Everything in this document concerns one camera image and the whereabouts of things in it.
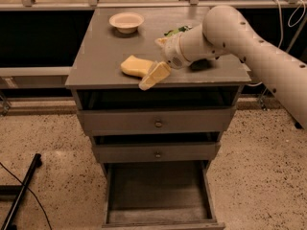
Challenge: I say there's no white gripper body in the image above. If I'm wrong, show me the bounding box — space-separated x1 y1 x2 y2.
161 34 187 69

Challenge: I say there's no yellow sponge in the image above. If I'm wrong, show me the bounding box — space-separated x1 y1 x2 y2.
121 56 154 78

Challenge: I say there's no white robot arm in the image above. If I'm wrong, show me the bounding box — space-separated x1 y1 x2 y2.
139 6 307 128

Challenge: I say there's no grey wooden drawer cabinet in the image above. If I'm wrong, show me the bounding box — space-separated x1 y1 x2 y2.
65 6 251 165

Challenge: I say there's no brass top drawer knob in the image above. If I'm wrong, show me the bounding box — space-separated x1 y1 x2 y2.
154 120 163 127

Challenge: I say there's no brass drawer knob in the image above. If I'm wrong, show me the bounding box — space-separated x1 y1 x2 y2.
154 152 161 159
154 120 163 127

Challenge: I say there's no grey top drawer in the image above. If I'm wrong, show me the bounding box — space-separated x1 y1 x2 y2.
78 107 235 136

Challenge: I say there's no brass middle drawer knob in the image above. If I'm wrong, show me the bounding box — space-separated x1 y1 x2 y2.
154 152 161 159

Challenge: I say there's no grey middle drawer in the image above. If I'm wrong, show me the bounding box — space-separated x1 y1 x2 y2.
92 142 221 163

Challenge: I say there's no grey open bottom drawer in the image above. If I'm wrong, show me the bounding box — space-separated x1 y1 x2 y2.
102 161 225 230

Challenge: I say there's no green crumpled chip bag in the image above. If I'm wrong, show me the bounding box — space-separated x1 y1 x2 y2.
164 26 192 37

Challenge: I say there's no white bowl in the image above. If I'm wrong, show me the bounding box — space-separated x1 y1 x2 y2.
109 12 144 35

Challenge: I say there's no black metal stand leg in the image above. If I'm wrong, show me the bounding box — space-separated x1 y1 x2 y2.
1 153 42 230

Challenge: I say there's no thin black cable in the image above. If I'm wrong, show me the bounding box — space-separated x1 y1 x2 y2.
0 162 54 230

